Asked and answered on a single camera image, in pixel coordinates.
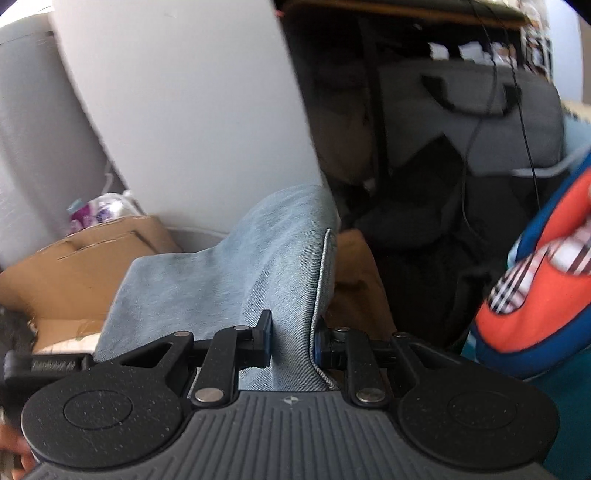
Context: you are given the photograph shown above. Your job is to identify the black backpack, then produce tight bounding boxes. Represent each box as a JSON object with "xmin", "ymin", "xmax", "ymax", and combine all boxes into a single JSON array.
[{"xmin": 342, "ymin": 138, "xmax": 533, "ymax": 352}]

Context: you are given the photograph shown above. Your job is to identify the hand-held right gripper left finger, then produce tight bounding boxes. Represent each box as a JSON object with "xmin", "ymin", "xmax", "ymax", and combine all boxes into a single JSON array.
[{"xmin": 120, "ymin": 309, "xmax": 273, "ymax": 409}]

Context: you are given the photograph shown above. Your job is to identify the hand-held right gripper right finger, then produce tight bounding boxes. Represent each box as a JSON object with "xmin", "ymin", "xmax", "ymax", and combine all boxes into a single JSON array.
[{"xmin": 315, "ymin": 325, "xmax": 456, "ymax": 409}]

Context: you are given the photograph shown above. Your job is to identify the cream bear-print bed sheet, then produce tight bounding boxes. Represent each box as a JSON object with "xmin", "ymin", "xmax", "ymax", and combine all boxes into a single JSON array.
[{"xmin": 36, "ymin": 333, "xmax": 101, "ymax": 357}]

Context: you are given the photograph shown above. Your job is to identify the leopard print garment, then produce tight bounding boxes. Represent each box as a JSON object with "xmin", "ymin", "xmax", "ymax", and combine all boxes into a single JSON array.
[{"xmin": 0, "ymin": 309, "xmax": 38, "ymax": 354}]

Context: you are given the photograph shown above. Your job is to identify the grey fabric bag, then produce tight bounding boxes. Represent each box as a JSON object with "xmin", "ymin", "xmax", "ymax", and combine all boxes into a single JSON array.
[{"xmin": 369, "ymin": 60, "xmax": 567, "ymax": 177}]

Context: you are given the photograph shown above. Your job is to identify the teal printed blanket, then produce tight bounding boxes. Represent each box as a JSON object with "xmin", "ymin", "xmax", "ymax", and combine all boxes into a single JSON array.
[{"xmin": 459, "ymin": 143, "xmax": 591, "ymax": 480}]

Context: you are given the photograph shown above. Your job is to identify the brown folded garment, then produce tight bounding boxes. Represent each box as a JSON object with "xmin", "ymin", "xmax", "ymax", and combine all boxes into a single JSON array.
[{"xmin": 325, "ymin": 228, "xmax": 398, "ymax": 343}]

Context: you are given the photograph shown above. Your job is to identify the black cable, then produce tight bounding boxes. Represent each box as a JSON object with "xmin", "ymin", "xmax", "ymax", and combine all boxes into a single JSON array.
[
  {"xmin": 461, "ymin": 0, "xmax": 500, "ymax": 232},
  {"xmin": 507, "ymin": 25, "xmax": 542, "ymax": 209}
]

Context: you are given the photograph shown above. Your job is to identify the light blue denim jeans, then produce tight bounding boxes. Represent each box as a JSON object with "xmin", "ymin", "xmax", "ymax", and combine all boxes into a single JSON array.
[{"xmin": 95, "ymin": 184, "xmax": 341, "ymax": 393}]

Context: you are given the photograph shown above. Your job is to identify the purple white plastic packets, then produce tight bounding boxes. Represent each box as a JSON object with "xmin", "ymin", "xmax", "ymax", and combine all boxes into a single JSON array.
[{"xmin": 67, "ymin": 190, "xmax": 147, "ymax": 234}]

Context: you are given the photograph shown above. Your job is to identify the person's left hand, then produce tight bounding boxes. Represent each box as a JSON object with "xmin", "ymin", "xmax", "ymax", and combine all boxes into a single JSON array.
[{"xmin": 0, "ymin": 426, "xmax": 36, "ymax": 480}]

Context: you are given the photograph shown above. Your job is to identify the brown cardboard sheet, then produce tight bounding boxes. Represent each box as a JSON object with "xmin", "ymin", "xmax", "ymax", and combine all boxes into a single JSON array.
[{"xmin": 0, "ymin": 215, "xmax": 184, "ymax": 357}]

